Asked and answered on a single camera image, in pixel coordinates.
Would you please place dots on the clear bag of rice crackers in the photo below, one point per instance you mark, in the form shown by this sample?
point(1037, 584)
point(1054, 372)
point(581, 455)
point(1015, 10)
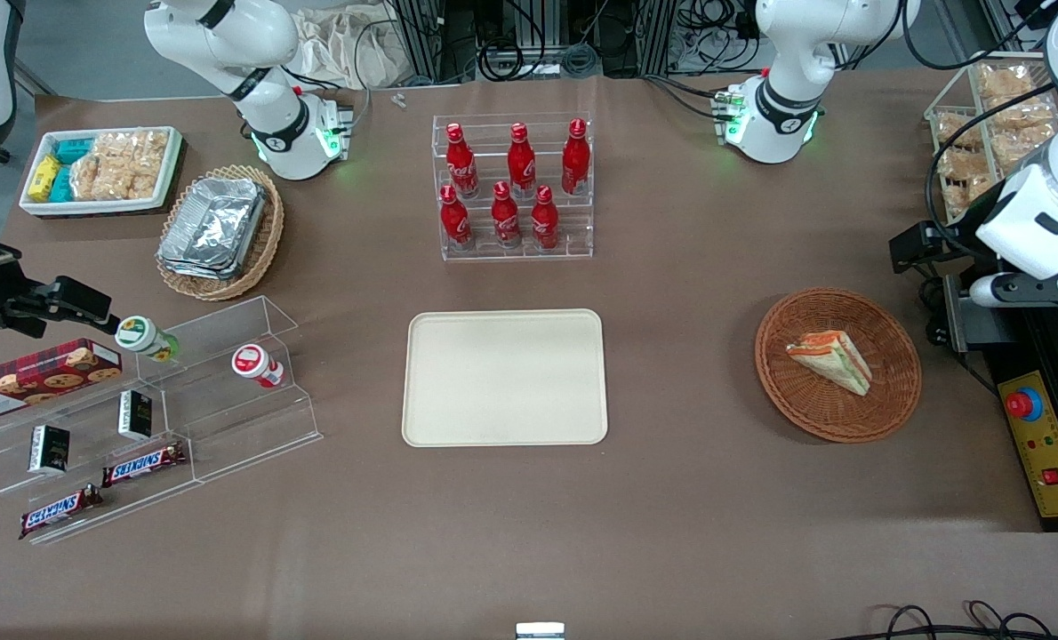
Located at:
point(92, 180)
point(138, 160)

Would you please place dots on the round brown wicker basket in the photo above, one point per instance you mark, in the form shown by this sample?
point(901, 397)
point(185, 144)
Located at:
point(813, 409)

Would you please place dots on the green lidded yogurt cup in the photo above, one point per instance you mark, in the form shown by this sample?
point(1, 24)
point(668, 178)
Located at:
point(142, 336)

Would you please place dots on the clear bag of fried snacks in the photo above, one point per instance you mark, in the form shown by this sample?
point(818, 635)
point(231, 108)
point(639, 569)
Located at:
point(957, 129)
point(963, 197)
point(965, 164)
point(1018, 151)
point(1025, 117)
point(1007, 82)

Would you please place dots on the triangular wrapped sandwich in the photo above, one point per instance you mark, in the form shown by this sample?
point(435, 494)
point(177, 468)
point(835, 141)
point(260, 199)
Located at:
point(836, 360)

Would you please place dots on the yellow control box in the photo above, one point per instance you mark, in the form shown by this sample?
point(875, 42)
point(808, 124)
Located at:
point(1049, 453)

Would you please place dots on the brown Snickers bar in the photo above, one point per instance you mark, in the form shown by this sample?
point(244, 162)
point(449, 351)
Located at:
point(142, 464)
point(58, 511)

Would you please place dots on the red tartan cookie box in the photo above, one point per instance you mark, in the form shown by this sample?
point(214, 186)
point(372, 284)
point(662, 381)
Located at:
point(40, 382)

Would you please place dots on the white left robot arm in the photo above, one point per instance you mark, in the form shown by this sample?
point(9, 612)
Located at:
point(787, 89)

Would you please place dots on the red cola bottle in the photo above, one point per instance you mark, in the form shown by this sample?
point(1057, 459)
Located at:
point(455, 220)
point(506, 218)
point(544, 220)
point(461, 164)
point(521, 164)
point(575, 160)

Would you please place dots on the clear acrylic bottle rack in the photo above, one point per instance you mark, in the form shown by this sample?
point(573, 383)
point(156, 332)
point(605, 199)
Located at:
point(573, 227)

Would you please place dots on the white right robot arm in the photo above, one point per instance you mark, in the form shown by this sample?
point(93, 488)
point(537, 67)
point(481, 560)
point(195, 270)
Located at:
point(271, 116)

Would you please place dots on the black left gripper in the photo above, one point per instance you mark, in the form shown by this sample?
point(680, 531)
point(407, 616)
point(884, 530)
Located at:
point(945, 244)

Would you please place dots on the beige plastic tray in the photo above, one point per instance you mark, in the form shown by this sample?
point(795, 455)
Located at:
point(504, 378)

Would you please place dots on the red lidded yogurt cup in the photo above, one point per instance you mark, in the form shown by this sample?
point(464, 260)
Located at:
point(253, 364)

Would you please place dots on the clear acrylic stepped rack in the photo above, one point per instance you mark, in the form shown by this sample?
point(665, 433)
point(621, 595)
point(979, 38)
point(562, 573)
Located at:
point(93, 498)
point(244, 427)

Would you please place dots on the oval light wicker basket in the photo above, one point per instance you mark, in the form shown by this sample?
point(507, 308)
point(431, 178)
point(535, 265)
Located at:
point(267, 240)

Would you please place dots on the aluminium profile frame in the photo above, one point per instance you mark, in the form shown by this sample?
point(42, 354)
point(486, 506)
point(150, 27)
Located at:
point(431, 36)

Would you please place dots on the yellow snack pack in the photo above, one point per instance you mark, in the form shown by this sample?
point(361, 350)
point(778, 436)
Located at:
point(44, 178)

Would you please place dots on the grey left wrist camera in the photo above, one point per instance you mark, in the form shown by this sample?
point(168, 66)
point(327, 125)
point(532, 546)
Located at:
point(996, 291)

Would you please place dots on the small white silver object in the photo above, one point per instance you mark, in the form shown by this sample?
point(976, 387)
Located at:
point(540, 631)

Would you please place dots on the red emergency stop button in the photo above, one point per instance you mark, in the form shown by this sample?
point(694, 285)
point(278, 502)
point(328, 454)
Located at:
point(1022, 404)

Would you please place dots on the white rectangular bin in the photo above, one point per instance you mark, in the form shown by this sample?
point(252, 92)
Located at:
point(31, 206)

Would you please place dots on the aluminium foil container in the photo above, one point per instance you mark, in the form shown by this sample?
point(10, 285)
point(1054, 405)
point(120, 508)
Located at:
point(213, 227)

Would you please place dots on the small black box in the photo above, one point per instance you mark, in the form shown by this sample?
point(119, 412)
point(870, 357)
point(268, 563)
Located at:
point(136, 415)
point(50, 449)

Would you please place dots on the teal snack pack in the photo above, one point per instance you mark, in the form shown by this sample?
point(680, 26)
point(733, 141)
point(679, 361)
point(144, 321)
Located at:
point(74, 150)
point(61, 185)

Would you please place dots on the grey metal plate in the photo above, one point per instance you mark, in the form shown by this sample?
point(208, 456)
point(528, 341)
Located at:
point(956, 316)

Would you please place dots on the beige crumpled cloth bag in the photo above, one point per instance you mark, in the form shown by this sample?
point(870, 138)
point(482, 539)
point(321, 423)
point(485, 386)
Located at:
point(342, 44)

